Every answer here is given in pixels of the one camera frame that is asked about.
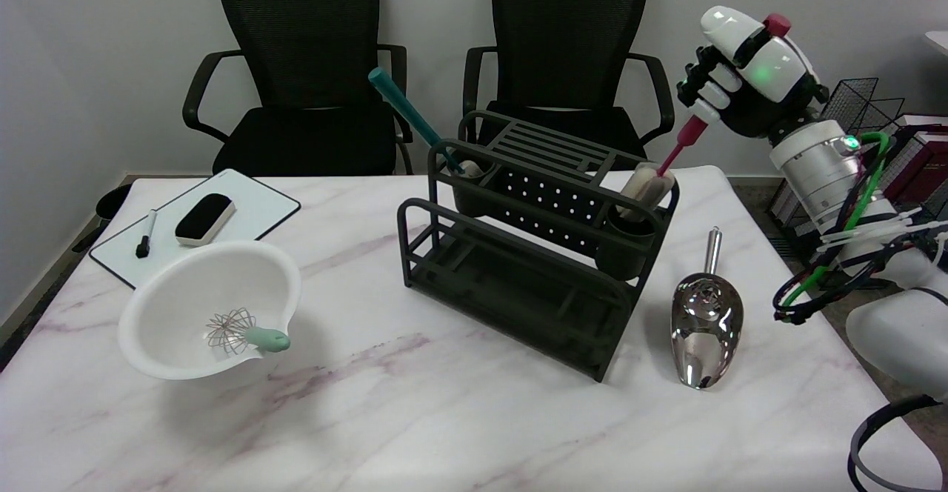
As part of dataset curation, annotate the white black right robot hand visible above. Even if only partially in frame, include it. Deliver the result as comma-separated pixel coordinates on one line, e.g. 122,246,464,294
676,6,830,139

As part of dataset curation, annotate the pink sponge bottle brush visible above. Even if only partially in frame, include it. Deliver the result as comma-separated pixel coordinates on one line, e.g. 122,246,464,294
617,13,792,223

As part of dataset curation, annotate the black kitchen storage rack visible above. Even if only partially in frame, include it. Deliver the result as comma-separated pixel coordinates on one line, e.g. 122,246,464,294
397,110,681,382

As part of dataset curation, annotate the teal sponge bottle brush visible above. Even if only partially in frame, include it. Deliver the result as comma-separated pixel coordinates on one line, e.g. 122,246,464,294
368,67,484,179

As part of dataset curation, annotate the black mesh office chair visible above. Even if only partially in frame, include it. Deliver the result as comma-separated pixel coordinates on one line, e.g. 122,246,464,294
464,0,675,160
182,0,414,176

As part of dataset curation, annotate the dark red book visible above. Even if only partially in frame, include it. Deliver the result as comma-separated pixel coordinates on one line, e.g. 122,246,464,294
881,126,948,204

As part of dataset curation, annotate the silver metal scoop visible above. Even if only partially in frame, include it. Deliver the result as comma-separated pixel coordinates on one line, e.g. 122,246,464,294
671,227,744,389

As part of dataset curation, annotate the small whiteboard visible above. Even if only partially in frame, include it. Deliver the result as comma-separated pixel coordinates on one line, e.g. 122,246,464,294
89,168,301,290

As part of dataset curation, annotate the black whiteboard eraser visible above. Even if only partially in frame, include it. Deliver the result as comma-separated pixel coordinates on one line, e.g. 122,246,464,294
175,193,236,247

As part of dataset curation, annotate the white mixing bowl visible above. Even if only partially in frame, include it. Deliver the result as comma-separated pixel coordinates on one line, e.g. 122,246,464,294
118,240,302,382

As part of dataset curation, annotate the black whiteboard marker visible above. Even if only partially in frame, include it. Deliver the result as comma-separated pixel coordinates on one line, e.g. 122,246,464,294
136,210,158,259

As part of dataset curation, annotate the black round chair base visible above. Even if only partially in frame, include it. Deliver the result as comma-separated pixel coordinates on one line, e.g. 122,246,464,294
71,183,133,253

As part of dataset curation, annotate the black wire magazine rack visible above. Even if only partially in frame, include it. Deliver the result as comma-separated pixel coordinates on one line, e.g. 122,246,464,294
767,78,948,290

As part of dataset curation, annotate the green robot cable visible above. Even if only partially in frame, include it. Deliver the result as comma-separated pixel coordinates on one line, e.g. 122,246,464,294
781,132,892,309

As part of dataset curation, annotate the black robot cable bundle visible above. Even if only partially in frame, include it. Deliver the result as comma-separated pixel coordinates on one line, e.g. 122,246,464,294
772,133,948,326

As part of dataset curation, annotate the black floor cable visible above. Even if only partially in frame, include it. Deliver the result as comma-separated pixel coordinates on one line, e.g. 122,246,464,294
847,394,948,492

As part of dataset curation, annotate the green handled wire whisk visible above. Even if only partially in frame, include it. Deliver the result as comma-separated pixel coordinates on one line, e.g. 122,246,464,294
206,308,291,353

